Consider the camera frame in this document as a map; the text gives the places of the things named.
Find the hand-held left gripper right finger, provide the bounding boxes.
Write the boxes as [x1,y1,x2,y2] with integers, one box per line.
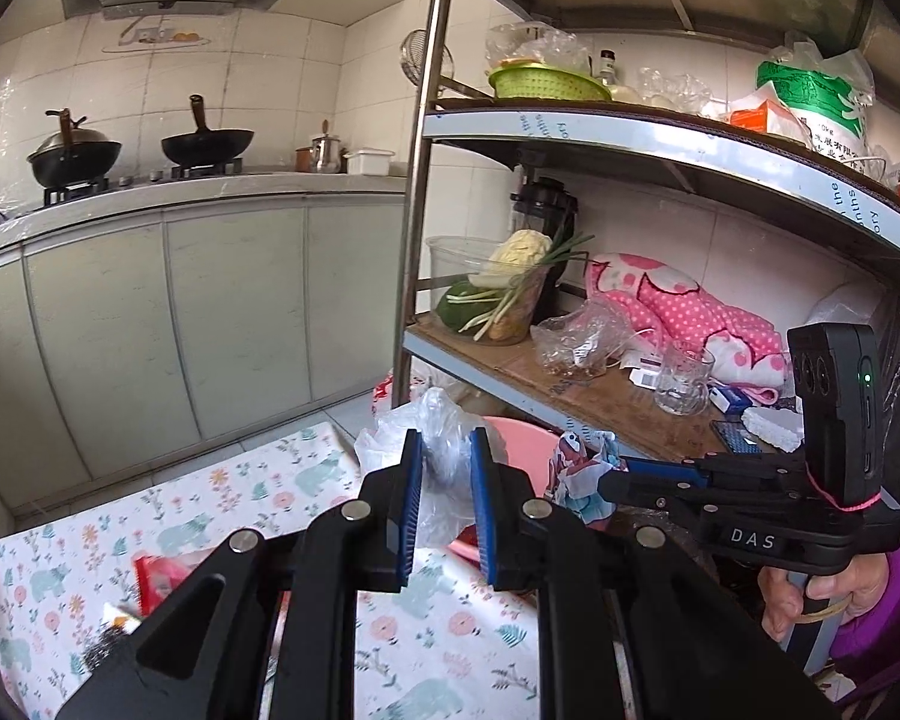
[468,426,841,720]

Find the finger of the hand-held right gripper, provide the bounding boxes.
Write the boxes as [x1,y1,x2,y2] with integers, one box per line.
[619,456,710,488]
[597,467,713,519]

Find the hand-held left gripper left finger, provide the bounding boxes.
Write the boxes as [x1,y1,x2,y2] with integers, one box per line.
[56,429,425,720]

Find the translucent white plastic bag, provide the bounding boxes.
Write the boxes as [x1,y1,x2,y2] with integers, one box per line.
[354,388,496,552]

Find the pink plastic basin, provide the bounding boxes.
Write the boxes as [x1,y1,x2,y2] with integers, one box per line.
[450,415,565,565]

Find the red snack wrapper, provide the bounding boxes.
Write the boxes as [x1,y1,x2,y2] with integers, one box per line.
[133,551,218,617]

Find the steel wool ball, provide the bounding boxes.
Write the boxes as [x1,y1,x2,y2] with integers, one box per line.
[82,626,137,683]

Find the person's right hand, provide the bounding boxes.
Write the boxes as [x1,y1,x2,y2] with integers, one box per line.
[761,562,875,644]

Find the white foam block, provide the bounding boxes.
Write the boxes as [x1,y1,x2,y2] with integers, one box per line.
[741,405,806,453]

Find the glass mug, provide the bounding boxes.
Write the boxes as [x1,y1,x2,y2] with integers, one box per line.
[652,345,718,418]

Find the blue box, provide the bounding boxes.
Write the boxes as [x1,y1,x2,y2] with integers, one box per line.
[709,382,755,414]

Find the red white plastic bag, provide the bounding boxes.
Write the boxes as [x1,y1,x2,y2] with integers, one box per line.
[371,375,422,422]

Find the clear bag with dried food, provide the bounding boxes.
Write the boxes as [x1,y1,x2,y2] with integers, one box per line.
[531,298,635,384]

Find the pink polka dot cloth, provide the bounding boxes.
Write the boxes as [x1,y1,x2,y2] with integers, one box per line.
[585,253,790,407]

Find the floral bear tablecloth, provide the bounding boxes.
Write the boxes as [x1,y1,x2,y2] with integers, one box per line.
[0,420,541,720]

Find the dark green vegetable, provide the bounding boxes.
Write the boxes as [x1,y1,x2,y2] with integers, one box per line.
[436,281,497,333]

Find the green onions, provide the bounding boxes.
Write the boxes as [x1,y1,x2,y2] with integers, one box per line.
[461,232,598,340]

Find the clear plastic container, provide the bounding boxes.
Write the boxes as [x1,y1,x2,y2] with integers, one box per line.
[426,235,565,347]

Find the cauliflower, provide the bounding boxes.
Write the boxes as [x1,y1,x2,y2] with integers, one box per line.
[482,230,555,290]

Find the metal shelf rack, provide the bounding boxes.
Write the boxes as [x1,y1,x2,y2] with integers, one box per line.
[390,0,900,482]

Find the black blender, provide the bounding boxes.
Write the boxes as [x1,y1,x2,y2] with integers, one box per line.
[510,176,581,325]

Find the grey kitchen cabinet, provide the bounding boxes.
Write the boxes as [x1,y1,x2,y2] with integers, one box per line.
[0,172,413,512]

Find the orange white bag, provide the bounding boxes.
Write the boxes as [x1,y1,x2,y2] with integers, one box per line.
[727,82,812,149]

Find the green white rice sack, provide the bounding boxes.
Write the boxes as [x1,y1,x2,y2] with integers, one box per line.
[756,41,875,160]

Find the white lidded container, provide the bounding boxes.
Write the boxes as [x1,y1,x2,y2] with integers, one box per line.
[343,148,398,178]

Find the steel kettle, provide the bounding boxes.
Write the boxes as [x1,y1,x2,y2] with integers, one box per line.
[309,120,347,174]

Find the empty clear plastic bag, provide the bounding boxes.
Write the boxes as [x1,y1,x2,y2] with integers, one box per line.
[636,66,715,115]

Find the green plastic basket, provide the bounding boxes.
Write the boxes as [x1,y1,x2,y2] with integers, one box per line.
[487,66,614,103]

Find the gas stove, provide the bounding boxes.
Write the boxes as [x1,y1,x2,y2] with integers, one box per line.
[41,157,245,208]

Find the plastic bag with food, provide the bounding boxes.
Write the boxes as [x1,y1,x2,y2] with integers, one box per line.
[486,21,595,77]

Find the metal strainer ladle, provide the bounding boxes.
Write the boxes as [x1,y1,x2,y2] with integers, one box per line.
[400,28,488,100]

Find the black wok with lid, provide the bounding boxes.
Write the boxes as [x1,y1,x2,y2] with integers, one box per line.
[28,109,123,189]

